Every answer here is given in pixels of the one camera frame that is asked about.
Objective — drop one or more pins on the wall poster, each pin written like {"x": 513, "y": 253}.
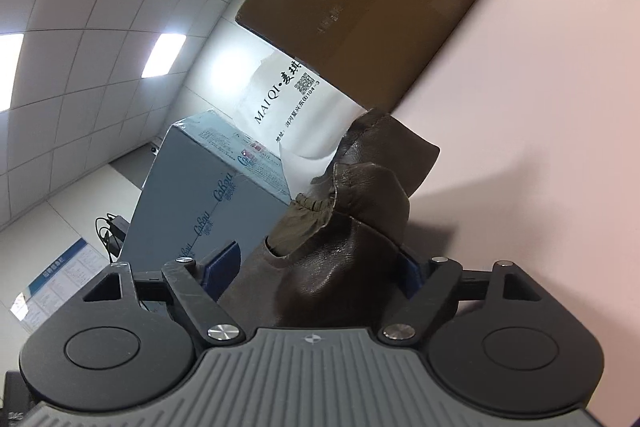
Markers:
{"x": 60, "y": 287}

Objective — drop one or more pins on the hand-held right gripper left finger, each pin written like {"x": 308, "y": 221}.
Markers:
{"x": 222, "y": 269}

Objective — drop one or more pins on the large blue-grey cardboard box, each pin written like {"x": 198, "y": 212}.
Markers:
{"x": 200, "y": 187}

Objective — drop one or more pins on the white printed plastic bag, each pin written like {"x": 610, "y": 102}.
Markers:
{"x": 295, "y": 117}

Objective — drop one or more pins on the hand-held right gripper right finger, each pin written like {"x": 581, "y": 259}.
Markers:
{"x": 411, "y": 279}

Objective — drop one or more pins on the ceiling light panel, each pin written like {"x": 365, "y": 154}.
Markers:
{"x": 10, "y": 72}
{"x": 163, "y": 55}

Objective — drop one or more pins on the brown leather jacket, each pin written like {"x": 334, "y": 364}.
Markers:
{"x": 350, "y": 232}

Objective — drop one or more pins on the black power adapter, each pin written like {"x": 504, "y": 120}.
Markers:
{"x": 119, "y": 232}

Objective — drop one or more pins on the brown cardboard box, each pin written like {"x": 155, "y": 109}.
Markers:
{"x": 370, "y": 2}

